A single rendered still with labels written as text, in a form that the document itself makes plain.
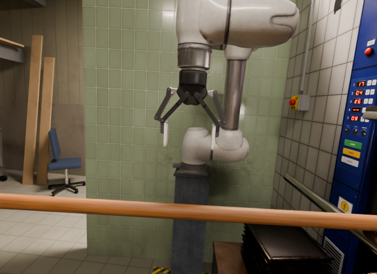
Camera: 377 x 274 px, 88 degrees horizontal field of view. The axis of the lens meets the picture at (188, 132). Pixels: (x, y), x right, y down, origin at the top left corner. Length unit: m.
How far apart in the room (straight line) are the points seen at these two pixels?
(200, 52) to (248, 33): 0.12
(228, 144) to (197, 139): 0.18
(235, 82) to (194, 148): 0.42
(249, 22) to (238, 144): 0.74
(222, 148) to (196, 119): 0.53
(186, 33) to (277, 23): 0.20
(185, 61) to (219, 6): 0.14
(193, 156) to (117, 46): 1.06
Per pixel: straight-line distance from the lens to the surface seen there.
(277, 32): 0.54
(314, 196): 0.68
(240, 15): 0.52
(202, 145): 1.13
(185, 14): 0.53
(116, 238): 2.09
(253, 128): 1.67
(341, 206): 1.16
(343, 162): 1.14
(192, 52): 0.51
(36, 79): 4.00
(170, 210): 0.42
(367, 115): 0.88
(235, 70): 1.07
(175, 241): 1.38
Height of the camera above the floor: 1.41
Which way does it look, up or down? 8 degrees down
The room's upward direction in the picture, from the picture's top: 3 degrees clockwise
